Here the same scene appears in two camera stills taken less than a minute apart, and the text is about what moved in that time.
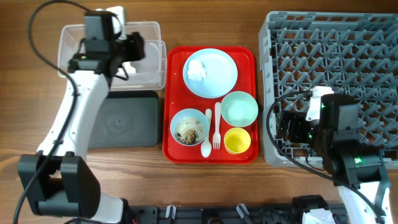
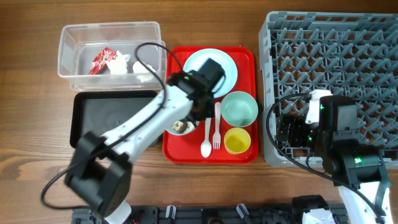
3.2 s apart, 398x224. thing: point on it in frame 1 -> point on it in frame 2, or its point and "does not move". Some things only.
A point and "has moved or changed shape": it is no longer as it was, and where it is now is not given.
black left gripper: x=132 y=42 -> x=210 y=113
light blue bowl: x=189 y=127 has moved or changed shape
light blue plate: x=221 y=70 does not move
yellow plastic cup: x=237 y=140 does not move
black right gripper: x=288 y=126 does not move
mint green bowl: x=239 y=109 does not move
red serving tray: x=211 y=109 does not move
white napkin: x=196 y=71 has moved or changed shape
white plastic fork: x=216 y=138 does not move
